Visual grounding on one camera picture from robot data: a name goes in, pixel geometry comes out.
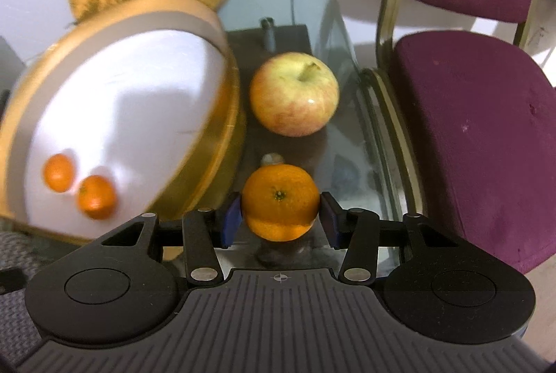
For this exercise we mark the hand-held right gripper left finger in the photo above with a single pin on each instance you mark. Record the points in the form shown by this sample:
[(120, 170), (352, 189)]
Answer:
[(231, 221)]

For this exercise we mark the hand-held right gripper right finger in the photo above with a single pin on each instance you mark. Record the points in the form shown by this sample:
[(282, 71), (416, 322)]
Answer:
[(328, 221)]

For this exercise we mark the large orange mandarin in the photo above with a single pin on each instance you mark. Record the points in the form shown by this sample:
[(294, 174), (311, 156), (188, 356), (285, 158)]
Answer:
[(280, 199)]

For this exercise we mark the small orange mandarin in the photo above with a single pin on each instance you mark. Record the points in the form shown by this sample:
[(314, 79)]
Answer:
[(97, 196), (59, 172)]

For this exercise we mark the round gold box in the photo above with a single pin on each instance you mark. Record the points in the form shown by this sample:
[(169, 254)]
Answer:
[(117, 116)]

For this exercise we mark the glass desktop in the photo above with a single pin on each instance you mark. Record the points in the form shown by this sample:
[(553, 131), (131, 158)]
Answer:
[(347, 164)]

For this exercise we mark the yellow red apple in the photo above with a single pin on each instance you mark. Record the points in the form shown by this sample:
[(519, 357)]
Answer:
[(293, 95)]

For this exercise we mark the purple upholstered chair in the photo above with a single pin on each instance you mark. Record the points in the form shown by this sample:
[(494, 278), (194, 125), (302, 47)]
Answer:
[(473, 95)]

